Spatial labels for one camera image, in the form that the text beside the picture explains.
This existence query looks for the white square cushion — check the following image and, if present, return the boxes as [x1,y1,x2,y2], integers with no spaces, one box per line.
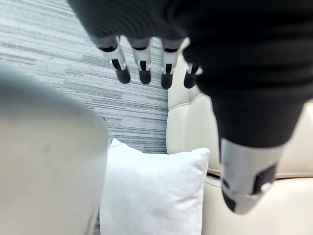
[99,138,211,235]

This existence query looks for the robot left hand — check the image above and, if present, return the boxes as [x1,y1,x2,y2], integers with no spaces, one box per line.
[66,0,313,215]

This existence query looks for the silver robot leg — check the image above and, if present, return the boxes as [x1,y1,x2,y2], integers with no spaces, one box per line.
[0,62,110,235]

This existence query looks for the cream leather sofa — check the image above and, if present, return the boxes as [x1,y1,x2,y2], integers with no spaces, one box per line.
[166,52,313,235]

